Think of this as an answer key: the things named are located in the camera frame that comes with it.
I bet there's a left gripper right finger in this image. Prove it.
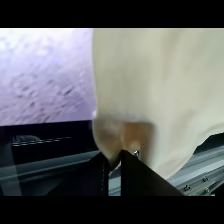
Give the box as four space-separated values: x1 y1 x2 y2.
120 149 185 197

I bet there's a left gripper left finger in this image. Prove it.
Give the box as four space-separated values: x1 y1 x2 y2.
48 152 110 197

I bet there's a cream garment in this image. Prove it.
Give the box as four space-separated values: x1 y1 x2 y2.
91 28 224 181

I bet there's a silver frame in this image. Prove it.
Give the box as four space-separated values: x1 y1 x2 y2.
0 145 224 197

